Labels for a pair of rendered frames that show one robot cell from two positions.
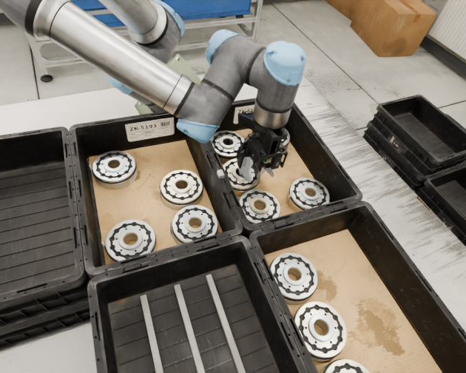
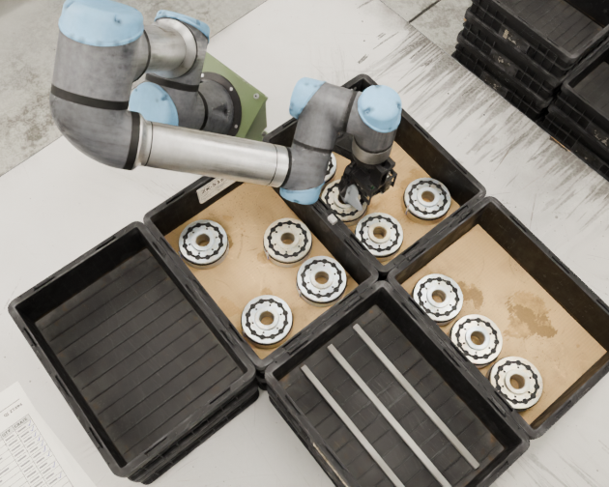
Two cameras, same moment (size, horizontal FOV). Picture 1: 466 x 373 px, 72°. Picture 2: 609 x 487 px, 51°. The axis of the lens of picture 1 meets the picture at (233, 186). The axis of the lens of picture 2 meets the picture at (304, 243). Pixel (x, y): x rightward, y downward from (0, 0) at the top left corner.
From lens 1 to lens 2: 0.64 m
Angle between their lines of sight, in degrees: 16
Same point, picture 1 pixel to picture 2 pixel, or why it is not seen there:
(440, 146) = (574, 18)
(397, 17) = not seen: outside the picture
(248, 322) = (408, 356)
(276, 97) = (379, 142)
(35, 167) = (112, 272)
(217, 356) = (392, 393)
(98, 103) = not seen: hidden behind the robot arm
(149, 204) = (260, 271)
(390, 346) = (544, 331)
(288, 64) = (387, 118)
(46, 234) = (174, 342)
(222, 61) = (313, 122)
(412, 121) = not seen: outside the picture
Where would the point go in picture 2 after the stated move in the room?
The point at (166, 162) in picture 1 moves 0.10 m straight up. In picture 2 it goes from (252, 212) to (249, 189)
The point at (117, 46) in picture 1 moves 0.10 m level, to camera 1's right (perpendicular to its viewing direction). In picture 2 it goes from (213, 152) to (273, 144)
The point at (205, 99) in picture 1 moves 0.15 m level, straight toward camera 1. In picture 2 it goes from (307, 164) to (336, 237)
